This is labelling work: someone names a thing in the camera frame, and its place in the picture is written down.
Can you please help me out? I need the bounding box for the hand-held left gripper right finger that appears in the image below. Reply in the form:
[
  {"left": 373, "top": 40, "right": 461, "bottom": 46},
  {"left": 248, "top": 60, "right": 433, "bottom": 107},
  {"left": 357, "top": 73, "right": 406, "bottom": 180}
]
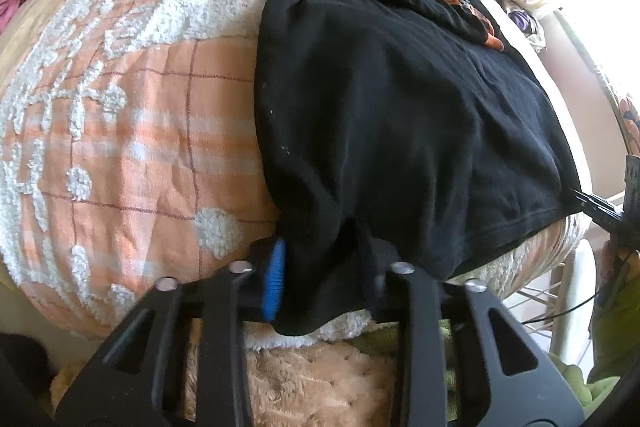
[{"left": 357, "top": 227, "right": 587, "bottom": 427}]

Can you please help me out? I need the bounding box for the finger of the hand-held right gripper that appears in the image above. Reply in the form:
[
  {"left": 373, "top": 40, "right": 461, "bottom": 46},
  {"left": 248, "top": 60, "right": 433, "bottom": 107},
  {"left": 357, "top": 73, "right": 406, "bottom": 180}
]
[{"left": 569, "top": 188, "right": 628, "bottom": 230}]

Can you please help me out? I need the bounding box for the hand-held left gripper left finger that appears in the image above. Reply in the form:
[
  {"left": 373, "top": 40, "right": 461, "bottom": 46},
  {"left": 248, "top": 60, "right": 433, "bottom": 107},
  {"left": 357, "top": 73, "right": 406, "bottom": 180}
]
[{"left": 54, "top": 236, "right": 290, "bottom": 427}]

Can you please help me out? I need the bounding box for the black sweater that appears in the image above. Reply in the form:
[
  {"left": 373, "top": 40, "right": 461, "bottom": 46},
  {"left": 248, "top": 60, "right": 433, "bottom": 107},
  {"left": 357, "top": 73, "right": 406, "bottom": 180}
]
[{"left": 254, "top": 0, "right": 583, "bottom": 338}]

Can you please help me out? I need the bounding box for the clear plastic bag of clothes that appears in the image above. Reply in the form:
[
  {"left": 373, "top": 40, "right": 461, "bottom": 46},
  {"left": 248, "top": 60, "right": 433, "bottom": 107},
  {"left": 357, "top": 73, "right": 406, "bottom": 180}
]
[{"left": 505, "top": 0, "right": 547, "bottom": 54}]

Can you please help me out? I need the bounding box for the beige fluffy cloth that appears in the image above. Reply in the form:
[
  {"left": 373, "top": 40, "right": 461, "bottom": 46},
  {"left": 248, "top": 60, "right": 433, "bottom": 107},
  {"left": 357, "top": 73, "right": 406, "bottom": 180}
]
[{"left": 50, "top": 339, "right": 401, "bottom": 427}]

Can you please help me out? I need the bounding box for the green fleece clothing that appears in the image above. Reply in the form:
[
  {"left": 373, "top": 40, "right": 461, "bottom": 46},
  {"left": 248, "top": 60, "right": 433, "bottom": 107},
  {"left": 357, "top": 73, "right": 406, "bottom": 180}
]
[{"left": 350, "top": 327, "right": 608, "bottom": 427}]

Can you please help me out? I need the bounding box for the orange plaid fleece blanket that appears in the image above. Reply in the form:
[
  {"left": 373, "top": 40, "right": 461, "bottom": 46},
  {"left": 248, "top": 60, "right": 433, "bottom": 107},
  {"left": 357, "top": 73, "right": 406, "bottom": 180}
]
[{"left": 0, "top": 0, "right": 586, "bottom": 343}]

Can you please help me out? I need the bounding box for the white wire rack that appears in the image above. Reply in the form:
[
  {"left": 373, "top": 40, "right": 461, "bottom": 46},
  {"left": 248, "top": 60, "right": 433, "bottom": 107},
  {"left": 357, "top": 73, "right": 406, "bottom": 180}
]
[{"left": 515, "top": 239, "right": 601, "bottom": 365}]

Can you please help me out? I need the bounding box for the black cable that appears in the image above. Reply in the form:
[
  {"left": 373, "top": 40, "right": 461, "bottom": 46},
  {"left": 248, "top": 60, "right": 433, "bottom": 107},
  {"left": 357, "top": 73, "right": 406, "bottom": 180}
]
[{"left": 520, "top": 289, "right": 603, "bottom": 325}]

